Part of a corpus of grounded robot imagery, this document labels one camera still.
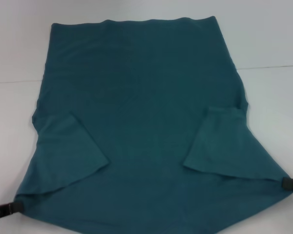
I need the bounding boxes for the teal blue t-shirt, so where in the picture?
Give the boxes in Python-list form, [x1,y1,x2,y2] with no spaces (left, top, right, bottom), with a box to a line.
[14,16,288,234]

